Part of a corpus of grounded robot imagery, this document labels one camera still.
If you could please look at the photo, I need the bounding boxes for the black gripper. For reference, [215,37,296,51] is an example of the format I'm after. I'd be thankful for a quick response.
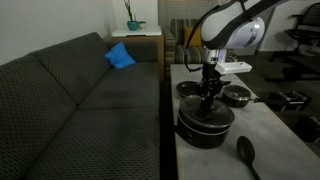
[198,62,232,116]

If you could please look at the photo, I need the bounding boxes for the large black pot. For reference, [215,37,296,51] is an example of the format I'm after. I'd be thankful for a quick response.
[178,94,236,130]

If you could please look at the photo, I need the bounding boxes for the small glass lid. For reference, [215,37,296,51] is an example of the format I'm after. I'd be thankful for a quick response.
[222,84,252,100]

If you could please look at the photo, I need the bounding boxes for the big black pot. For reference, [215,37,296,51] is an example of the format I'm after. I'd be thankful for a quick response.
[173,108,234,150]

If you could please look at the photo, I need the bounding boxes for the teal plant pot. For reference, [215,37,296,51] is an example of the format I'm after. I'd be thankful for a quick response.
[126,20,140,32]

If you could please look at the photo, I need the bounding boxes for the black frying pan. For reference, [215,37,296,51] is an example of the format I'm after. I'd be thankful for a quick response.
[175,80,205,99]

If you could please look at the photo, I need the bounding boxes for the small black saucepan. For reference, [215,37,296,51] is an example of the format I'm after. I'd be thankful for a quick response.
[221,84,268,109]

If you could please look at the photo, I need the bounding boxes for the black serving spoon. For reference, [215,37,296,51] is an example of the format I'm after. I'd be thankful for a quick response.
[236,135,263,180]

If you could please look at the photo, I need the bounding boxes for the striped armchair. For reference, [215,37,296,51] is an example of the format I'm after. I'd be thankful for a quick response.
[162,18,240,65]

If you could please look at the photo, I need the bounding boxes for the yellow cushion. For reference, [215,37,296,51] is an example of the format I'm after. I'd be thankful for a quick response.
[183,25,204,48]

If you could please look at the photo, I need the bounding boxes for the grey top coffee table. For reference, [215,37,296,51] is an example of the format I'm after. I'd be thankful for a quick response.
[169,63,320,180]

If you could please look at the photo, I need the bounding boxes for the black floor equipment box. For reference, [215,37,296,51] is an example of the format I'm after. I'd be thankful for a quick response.
[265,90,313,112]
[293,114,320,145]

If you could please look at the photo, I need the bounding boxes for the wooden side table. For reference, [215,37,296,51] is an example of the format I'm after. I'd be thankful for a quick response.
[109,34,165,84]

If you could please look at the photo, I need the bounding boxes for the grey window blinds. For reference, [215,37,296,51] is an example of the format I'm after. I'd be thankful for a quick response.
[157,0,218,22]

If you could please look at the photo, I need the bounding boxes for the blue throw pillow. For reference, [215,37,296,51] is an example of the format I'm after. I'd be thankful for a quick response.
[103,41,137,70]

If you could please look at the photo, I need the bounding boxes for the white flat board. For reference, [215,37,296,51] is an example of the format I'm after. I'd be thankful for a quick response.
[110,26,163,38]

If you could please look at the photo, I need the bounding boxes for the black office chair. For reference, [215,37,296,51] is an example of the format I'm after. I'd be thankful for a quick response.
[268,2,320,63]

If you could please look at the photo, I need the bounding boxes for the green potted plant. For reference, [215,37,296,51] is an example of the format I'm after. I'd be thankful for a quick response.
[123,0,135,23]

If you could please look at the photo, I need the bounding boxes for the dark grey fabric sofa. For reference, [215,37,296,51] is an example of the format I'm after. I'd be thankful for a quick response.
[0,31,161,180]

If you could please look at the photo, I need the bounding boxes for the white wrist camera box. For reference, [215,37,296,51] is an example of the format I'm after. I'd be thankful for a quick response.
[214,61,254,75]

